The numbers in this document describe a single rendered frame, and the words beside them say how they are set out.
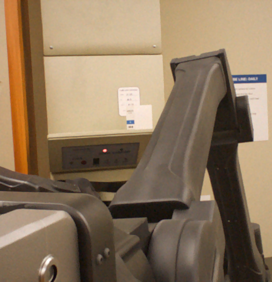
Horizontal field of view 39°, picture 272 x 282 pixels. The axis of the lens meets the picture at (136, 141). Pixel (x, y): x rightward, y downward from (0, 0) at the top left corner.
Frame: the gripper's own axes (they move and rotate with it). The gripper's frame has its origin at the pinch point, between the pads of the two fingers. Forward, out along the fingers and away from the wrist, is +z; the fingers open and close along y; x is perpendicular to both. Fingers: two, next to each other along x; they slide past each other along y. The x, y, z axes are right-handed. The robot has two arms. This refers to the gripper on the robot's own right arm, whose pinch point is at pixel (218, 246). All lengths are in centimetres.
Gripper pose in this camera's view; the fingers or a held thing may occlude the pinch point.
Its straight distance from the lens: 104.8
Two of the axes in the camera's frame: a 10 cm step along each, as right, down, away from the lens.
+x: -9.8, 0.7, -2.0
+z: -2.0, -0.4, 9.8
